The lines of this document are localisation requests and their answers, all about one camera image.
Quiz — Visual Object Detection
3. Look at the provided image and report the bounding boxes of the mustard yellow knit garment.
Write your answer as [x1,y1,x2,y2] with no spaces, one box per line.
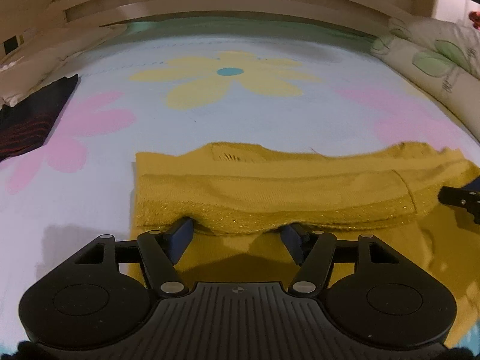
[131,142,479,345]

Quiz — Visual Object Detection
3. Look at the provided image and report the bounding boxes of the floral rolled duvet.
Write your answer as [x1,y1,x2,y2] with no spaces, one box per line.
[371,16,479,137]

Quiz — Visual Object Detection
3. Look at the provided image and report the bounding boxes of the floral bed sheet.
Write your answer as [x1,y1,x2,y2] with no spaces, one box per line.
[1,18,479,353]

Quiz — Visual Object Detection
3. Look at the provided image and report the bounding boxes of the dark folded striped garment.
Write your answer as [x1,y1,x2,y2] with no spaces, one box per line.
[0,74,79,161]

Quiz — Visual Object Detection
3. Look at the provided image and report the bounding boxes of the cream pillow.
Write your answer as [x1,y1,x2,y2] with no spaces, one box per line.
[1,24,127,107]

